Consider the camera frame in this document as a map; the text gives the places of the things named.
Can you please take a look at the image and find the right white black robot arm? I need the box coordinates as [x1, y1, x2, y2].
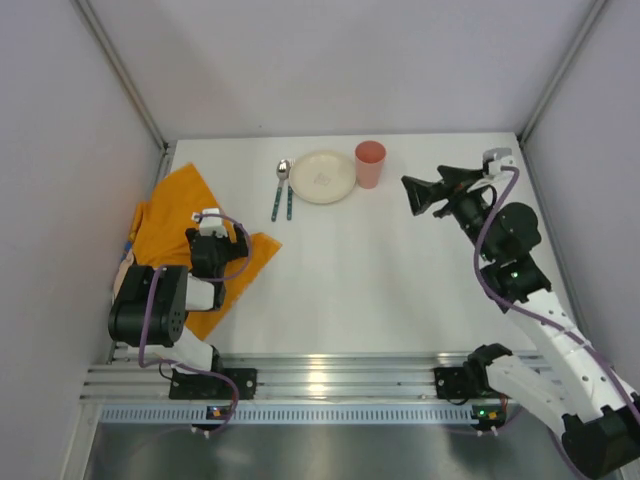
[401, 166, 639, 479]

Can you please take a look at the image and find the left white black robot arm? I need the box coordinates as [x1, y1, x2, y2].
[108, 226, 250, 375]

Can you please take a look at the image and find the orange cartoon mouse placemat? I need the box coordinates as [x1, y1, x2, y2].
[119, 163, 281, 340]

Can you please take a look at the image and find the cream round plate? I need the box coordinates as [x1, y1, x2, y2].
[289, 150, 356, 205]

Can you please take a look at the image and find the spoon with green handle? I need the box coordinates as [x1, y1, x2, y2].
[271, 159, 292, 222]

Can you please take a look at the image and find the fork with green handle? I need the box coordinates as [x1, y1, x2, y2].
[286, 159, 295, 221]

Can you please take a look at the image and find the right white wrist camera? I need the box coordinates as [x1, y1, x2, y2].
[482, 147, 515, 179]

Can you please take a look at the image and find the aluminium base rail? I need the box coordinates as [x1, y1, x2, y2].
[80, 350, 467, 403]

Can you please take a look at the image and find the left aluminium frame post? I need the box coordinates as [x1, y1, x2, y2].
[69, 0, 171, 151]

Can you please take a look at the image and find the aluminium frame post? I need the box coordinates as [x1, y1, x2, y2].
[517, 0, 611, 149]
[69, 0, 171, 151]

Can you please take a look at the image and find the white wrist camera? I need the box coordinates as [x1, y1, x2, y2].
[192, 208, 228, 238]
[482, 147, 515, 179]

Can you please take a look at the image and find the right aluminium frame post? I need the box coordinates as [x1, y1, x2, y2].
[517, 0, 611, 149]

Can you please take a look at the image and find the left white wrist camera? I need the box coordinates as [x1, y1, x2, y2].
[192, 208, 228, 238]

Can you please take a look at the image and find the perforated cable duct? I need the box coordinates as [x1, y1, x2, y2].
[100, 404, 504, 425]

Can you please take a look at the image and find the pink plastic cup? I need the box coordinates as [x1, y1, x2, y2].
[354, 140, 387, 189]

